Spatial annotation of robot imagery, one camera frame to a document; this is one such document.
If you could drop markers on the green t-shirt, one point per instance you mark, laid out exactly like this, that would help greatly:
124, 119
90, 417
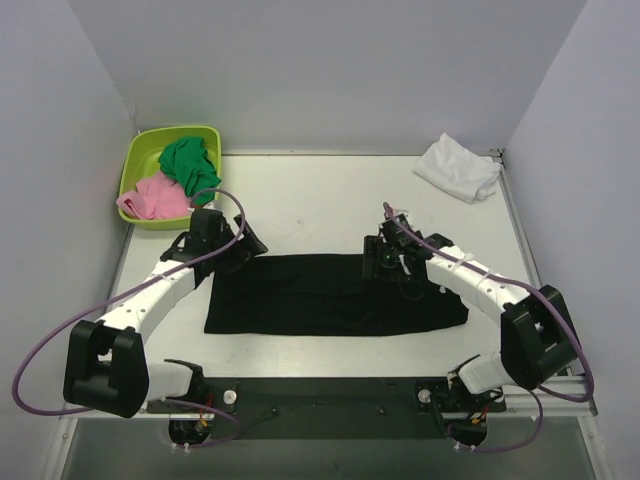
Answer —
187, 162

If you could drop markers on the white folded t-shirt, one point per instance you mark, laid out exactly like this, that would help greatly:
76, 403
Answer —
457, 171

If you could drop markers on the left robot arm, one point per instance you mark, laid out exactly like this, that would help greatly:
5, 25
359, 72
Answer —
107, 368

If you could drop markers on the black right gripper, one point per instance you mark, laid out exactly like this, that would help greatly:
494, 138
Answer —
373, 258

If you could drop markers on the black t-shirt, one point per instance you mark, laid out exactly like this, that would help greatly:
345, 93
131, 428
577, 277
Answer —
325, 295

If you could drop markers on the pink t-shirt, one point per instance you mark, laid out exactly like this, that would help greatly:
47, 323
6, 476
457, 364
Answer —
155, 198

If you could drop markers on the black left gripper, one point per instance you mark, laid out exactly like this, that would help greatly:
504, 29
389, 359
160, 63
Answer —
236, 245

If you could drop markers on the lime green plastic tub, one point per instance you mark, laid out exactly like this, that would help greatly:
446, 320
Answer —
142, 162

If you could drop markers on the aluminium frame rail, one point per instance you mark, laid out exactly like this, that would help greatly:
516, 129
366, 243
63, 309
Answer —
521, 403

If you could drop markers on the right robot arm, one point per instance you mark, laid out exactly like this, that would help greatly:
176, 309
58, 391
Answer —
537, 339

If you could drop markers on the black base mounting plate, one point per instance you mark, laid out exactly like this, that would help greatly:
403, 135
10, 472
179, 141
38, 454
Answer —
359, 408

